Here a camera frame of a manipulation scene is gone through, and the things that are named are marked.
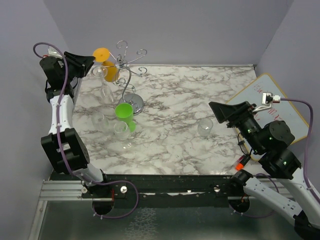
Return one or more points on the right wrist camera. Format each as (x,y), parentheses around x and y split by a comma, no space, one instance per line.
(268,99)

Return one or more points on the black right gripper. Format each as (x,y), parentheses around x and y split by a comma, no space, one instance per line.
(222,111)

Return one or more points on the green plastic wine glass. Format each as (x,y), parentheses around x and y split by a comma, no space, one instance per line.
(125,113)

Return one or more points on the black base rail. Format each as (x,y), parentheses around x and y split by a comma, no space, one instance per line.
(167,202)

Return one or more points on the clear wine glass front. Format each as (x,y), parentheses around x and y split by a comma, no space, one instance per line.
(122,132)

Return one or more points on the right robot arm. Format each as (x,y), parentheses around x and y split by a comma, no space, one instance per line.
(272,142)

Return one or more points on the yellow framed whiteboard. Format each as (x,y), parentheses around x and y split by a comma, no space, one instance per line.
(279,111)

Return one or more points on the aluminium frame rail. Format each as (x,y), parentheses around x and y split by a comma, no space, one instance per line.
(54,190)

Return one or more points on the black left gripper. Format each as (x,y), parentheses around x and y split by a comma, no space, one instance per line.
(82,63)

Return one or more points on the clear wine glass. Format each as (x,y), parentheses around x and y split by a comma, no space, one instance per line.
(105,90)
(122,132)

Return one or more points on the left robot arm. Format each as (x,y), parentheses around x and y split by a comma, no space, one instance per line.
(63,146)

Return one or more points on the clear tumbler right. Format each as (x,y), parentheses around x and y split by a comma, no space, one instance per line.
(204,127)

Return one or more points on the red marker pen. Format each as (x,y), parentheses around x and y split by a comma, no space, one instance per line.
(242,162)

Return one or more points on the chrome wine glass rack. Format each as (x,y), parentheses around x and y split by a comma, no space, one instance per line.
(124,75)

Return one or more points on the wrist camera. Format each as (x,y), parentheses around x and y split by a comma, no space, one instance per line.
(268,99)
(52,52)

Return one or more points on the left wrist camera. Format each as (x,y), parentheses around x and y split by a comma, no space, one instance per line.
(52,52)

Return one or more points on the orange plastic wine glass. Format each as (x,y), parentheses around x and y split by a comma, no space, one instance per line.
(102,56)

